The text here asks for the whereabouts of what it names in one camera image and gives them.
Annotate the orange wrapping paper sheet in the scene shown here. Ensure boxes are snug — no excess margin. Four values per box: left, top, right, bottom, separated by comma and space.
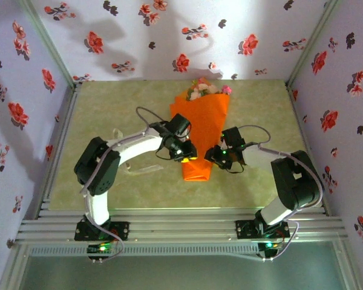
169, 92, 231, 182

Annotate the peach white artificial flower spray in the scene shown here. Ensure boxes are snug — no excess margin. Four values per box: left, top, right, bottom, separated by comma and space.
186, 77, 209, 102

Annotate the white satin ribbon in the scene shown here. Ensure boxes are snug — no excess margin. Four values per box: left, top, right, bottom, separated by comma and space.
112, 128, 163, 176

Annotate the aluminium frame cross rail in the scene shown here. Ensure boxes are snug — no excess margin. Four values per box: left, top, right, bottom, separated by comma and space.
15, 207, 348, 245

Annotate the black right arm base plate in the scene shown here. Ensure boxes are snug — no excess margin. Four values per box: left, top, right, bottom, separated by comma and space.
235, 219, 291, 239

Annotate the grey slotted cable duct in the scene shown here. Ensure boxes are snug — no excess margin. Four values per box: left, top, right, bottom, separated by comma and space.
28, 243, 261, 257

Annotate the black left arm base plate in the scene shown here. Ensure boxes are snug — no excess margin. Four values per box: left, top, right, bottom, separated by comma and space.
74, 221, 131, 242

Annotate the aluminium corner post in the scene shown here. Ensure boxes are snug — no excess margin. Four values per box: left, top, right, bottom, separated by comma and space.
18, 0, 78, 88
287, 0, 341, 87

